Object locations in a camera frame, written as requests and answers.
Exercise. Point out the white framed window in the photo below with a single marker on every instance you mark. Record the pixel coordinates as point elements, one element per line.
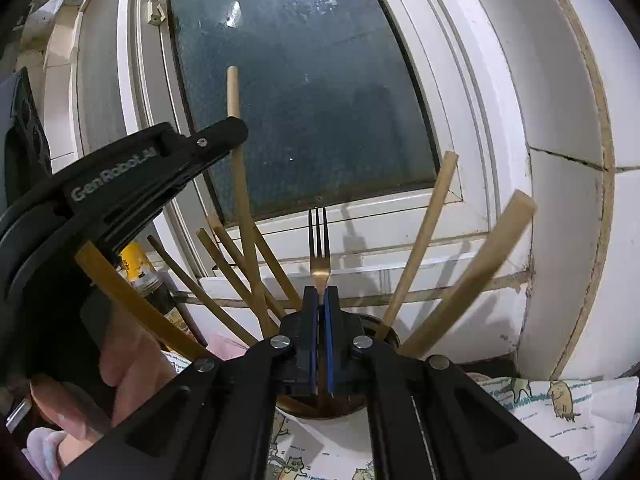
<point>310,110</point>

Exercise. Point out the metal fork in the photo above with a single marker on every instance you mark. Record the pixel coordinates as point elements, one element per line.
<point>319,265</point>

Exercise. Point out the pink cloth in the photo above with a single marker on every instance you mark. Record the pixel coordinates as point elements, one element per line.
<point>225,347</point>

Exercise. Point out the dark sauce bottle yellow label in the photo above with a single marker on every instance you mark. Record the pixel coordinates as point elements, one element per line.
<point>137,262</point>

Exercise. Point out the white cup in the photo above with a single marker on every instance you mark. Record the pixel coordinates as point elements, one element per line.
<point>340,440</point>

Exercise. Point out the cat printed cloth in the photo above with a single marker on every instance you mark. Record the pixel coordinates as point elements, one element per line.
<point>550,435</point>

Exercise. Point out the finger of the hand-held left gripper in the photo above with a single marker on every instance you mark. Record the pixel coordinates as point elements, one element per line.
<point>220,135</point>

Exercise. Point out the bunch of chopsticks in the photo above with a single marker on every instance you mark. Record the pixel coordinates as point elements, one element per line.
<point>422,240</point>

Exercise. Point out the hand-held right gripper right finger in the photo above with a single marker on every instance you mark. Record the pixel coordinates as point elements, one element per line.
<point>330,340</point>

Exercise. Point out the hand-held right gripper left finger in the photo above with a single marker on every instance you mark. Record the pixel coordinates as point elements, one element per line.
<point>312,340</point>

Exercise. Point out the light wooden chopstick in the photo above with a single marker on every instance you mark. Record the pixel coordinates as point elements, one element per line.
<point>245,220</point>

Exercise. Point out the person's left hand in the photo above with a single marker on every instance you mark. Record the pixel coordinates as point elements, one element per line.
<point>135,360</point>

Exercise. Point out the white window latch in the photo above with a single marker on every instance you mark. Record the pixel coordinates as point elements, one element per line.
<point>154,12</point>

